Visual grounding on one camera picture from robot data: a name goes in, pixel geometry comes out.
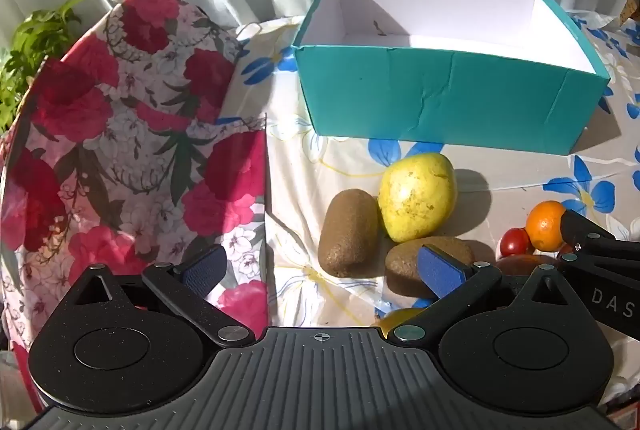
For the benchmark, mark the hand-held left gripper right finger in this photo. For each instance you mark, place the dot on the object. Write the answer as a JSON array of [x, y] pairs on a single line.
[[442, 271]]

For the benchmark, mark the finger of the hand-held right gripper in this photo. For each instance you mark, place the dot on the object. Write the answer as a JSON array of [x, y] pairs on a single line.
[[582, 230]]

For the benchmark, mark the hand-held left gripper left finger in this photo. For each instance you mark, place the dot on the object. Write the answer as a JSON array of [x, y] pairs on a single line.
[[204, 271]]

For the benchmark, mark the small orange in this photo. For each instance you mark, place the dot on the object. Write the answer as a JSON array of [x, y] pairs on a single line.
[[545, 226]]

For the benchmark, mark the round brown kiwi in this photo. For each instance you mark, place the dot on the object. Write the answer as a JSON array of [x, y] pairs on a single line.
[[407, 267]]

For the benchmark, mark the yellow lemon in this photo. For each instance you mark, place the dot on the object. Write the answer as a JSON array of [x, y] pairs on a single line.
[[397, 321]]

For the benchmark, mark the red cherry tomato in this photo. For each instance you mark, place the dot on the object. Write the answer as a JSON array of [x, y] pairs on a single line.
[[515, 242]]

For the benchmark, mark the dark red plum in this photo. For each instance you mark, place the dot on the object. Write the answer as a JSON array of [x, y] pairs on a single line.
[[522, 264]]

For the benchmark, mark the yellow-green pear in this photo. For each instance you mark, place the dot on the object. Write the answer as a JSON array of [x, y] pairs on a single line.
[[415, 197]]

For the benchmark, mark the long brown kiwi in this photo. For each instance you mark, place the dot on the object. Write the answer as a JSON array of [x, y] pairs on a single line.
[[349, 235]]

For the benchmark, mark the blue flower printed sheet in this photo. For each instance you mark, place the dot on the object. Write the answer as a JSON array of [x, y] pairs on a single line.
[[310, 190]]

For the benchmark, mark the red flower printed cushion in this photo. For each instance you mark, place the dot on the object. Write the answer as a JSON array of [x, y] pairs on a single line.
[[125, 134]]

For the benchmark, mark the teal cardboard box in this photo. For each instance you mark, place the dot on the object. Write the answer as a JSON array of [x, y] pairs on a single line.
[[440, 99]]

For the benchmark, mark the green leafy plant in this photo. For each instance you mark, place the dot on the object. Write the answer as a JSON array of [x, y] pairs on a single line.
[[30, 54]]

